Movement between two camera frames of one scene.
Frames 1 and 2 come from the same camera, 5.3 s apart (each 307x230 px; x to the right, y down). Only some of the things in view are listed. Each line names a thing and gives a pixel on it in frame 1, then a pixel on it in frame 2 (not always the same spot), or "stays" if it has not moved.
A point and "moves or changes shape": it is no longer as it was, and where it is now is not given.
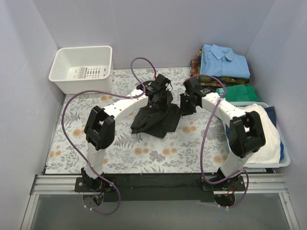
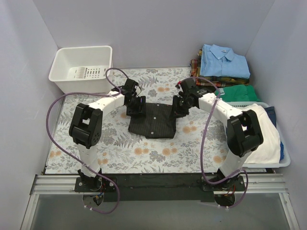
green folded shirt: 238,93 stays
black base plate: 160,188 stays
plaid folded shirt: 214,80 stays
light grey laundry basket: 287,158 stays
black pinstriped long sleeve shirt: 158,121 moves or changes shape
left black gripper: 160,100 to 136,108
